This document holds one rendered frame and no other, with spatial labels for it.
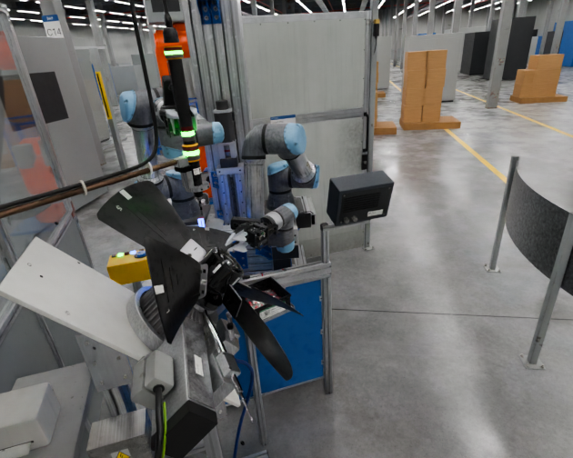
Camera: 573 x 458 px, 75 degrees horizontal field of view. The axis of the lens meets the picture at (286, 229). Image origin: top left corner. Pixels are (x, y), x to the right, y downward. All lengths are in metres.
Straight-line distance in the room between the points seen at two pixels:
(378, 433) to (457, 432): 0.39
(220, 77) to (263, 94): 1.02
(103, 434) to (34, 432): 0.17
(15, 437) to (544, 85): 13.15
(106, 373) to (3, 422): 0.25
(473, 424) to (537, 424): 0.31
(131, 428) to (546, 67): 12.90
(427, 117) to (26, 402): 8.75
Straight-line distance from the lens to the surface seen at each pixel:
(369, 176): 1.68
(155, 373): 0.89
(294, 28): 2.98
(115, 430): 1.27
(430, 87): 9.11
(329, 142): 3.15
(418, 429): 2.23
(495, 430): 2.34
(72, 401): 1.38
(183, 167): 1.03
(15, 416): 1.26
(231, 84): 1.93
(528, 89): 13.15
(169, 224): 1.11
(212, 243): 1.29
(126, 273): 1.57
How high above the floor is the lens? 1.76
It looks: 26 degrees down
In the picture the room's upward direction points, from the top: 4 degrees counter-clockwise
